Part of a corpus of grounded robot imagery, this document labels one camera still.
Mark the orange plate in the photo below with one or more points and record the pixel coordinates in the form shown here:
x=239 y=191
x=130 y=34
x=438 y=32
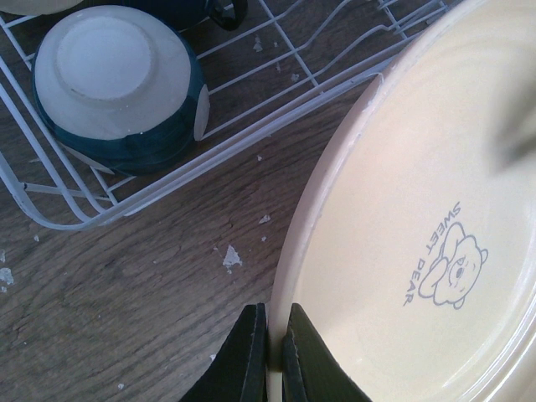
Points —
x=412 y=249

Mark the large cream ceramic bowl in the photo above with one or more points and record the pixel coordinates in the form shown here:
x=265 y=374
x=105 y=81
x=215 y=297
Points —
x=36 y=7

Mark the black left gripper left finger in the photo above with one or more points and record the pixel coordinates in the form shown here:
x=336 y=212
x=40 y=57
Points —
x=238 y=370

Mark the white wire dish rack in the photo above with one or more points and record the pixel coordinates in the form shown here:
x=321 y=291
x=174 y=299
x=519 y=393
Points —
x=287 y=59

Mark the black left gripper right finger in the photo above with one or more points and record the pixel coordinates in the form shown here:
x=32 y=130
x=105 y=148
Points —
x=309 y=370

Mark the dark blue mug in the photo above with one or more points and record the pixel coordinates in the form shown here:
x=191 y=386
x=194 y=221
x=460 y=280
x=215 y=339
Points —
x=183 y=14

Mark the teal cup white interior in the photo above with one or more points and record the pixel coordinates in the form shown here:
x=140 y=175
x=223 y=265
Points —
x=120 y=90

